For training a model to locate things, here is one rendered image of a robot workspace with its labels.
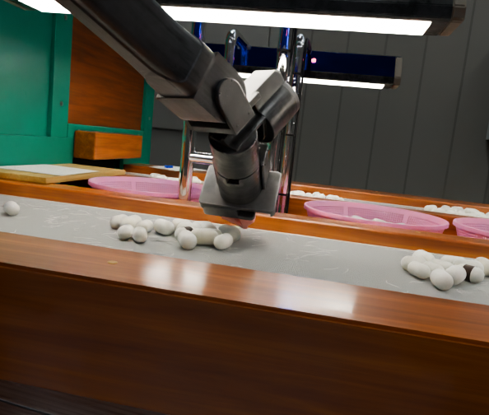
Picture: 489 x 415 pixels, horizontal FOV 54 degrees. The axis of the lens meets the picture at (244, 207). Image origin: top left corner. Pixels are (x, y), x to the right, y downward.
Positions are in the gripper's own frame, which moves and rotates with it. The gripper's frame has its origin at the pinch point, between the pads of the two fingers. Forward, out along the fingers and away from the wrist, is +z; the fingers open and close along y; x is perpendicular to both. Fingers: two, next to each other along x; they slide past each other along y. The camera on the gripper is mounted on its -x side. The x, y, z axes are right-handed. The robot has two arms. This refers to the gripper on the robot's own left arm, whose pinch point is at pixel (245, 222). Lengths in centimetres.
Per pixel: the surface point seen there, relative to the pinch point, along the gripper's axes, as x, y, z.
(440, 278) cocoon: 11.0, -24.5, -12.4
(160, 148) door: -136, 92, 158
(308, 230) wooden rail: -2.4, -9.2, 4.0
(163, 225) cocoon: 6.1, 9.5, -6.9
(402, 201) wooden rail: -46, -32, 56
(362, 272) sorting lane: 10.0, -16.7, -9.1
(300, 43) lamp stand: -48.0, -2.0, 5.0
